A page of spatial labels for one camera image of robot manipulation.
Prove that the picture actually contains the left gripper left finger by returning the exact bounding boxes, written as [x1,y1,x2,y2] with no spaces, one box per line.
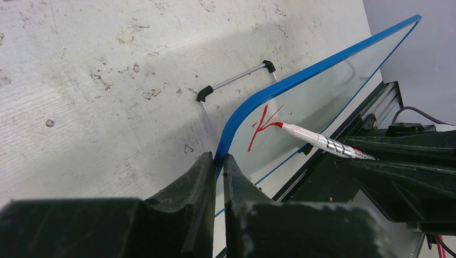
[1,152,216,257]

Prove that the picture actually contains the aluminium frame rail right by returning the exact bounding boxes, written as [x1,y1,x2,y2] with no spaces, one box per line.
[361,81,403,128]

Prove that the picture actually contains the whiteboard metal stand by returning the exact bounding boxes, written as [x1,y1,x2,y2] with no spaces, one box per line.
[196,60,279,143]

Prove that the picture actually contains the red whiteboard marker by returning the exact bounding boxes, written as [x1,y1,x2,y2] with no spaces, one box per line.
[272,122,377,160]

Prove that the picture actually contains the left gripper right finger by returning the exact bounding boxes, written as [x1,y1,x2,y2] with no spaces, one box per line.
[223,155,395,257]

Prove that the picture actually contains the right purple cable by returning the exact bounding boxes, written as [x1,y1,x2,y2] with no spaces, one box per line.
[391,106,453,126]

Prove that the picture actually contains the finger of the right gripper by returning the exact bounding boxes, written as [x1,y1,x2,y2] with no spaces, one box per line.
[340,131,455,168]
[336,159,455,235]

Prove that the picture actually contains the blue framed whiteboard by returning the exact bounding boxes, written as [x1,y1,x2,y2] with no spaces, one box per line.
[213,15,421,255]

